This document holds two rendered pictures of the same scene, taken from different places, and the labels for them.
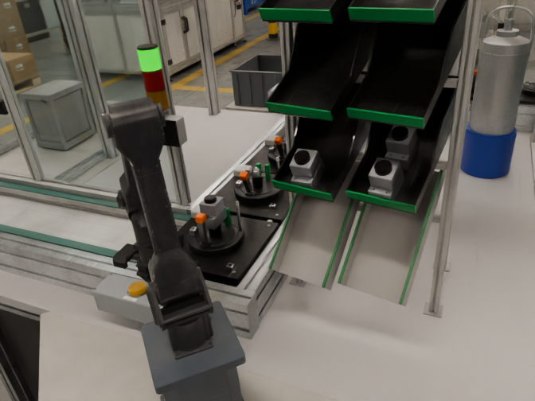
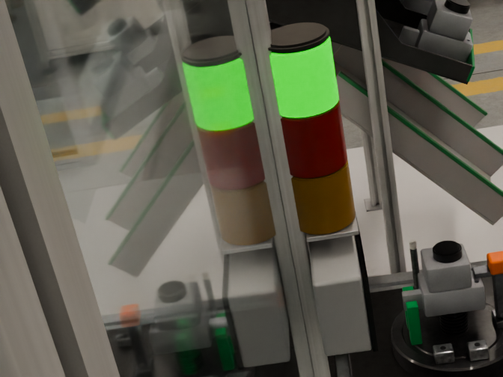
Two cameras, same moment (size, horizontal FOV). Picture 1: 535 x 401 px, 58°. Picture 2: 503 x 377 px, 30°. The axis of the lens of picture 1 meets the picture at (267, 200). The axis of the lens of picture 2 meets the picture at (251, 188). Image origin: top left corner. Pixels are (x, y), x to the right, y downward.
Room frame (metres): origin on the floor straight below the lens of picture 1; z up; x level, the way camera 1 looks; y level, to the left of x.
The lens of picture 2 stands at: (1.46, 0.84, 1.63)
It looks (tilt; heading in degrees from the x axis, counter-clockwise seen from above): 27 degrees down; 250
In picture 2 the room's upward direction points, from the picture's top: 11 degrees counter-clockwise
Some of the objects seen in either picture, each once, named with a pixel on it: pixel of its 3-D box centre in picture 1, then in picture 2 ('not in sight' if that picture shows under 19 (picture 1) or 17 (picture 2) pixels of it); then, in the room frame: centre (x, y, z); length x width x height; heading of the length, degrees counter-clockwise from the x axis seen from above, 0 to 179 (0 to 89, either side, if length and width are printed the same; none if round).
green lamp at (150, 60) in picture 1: (149, 58); (301, 73); (1.19, 0.25, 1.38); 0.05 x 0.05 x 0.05
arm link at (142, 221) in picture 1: (146, 220); not in sight; (0.81, 0.24, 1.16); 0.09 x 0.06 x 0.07; 22
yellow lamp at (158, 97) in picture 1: (157, 99); (319, 191); (1.19, 0.25, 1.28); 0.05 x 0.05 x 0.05
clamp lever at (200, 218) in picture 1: (204, 227); (492, 286); (0.96, 0.15, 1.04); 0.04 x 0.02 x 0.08; 154
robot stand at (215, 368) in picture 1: (198, 380); not in sight; (0.58, 0.15, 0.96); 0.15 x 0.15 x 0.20; 19
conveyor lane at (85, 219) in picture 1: (130, 234); not in sight; (1.15, 0.39, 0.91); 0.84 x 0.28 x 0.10; 64
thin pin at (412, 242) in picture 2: (238, 216); (415, 272); (1.00, 0.07, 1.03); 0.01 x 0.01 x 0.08
